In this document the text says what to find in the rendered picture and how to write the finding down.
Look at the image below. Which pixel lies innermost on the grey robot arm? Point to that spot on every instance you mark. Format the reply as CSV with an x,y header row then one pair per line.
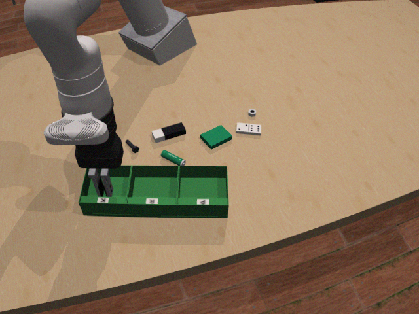
x,y
77,67

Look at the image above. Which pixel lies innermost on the white domino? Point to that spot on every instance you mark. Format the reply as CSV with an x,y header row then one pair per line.
x,y
249,129

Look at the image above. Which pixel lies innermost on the green three-compartment tray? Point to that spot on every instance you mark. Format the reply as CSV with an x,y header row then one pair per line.
x,y
202,192

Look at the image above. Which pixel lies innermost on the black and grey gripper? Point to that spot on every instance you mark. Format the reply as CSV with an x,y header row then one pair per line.
x,y
88,121

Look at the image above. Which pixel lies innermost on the green battery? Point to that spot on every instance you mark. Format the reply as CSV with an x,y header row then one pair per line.
x,y
173,158

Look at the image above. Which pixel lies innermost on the green flat rectangular pad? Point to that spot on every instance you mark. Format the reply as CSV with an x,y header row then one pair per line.
x,y
216,137

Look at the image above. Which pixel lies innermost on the black bolt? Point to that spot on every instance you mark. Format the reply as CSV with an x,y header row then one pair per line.
x,y
135,149

